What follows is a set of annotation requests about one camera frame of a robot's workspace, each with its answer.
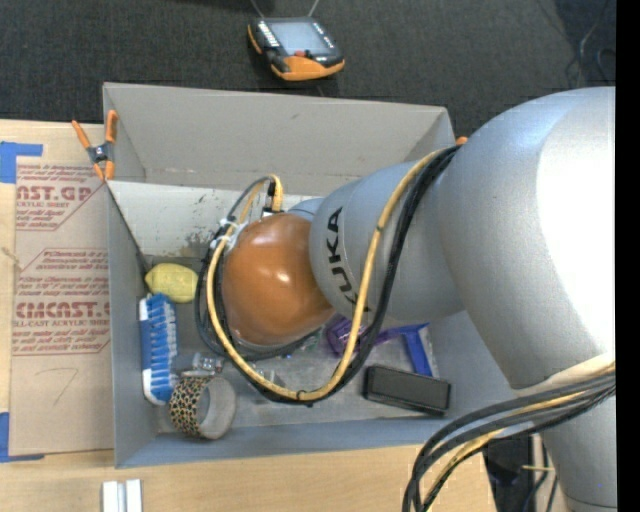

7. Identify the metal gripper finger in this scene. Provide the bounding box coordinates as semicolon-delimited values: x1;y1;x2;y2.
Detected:
175;351;225;378
249;366;287;396

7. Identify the brown cardboard board red print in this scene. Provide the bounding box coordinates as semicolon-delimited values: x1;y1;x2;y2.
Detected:
0;118;117;464

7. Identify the leopard print tape roll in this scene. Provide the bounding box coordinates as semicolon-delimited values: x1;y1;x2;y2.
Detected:
167;374;238;442

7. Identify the blue plastic razor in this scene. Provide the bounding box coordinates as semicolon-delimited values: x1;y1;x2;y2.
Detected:
393;322;437;379

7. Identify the grey metal bin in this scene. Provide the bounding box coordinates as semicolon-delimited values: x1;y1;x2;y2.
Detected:
102;82;519;469

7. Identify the yellow sponge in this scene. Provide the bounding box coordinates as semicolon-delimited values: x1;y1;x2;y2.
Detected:
144;262;200;305

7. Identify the blue and white brush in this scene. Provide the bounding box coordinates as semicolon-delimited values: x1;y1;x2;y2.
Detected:
137;292;179;406

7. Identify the purple plastic piece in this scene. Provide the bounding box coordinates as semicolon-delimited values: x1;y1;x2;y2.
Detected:
323;315;402;358

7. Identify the black flat block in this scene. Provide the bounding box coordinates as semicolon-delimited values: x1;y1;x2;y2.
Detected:
361;365;453;417

